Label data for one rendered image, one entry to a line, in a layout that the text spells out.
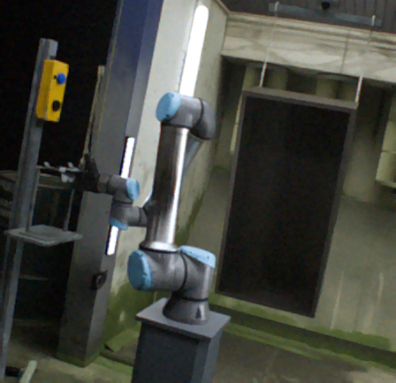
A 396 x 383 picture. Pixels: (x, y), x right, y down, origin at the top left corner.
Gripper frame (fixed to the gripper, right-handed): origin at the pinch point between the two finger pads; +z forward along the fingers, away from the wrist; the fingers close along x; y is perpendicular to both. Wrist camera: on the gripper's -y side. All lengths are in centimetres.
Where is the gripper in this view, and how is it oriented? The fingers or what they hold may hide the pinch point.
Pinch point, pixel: (62, 168)
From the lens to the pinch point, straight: 255.6
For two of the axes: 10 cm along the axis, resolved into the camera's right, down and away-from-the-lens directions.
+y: -1.9, 9.8, 0.9
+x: 2.8, -0.4, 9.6
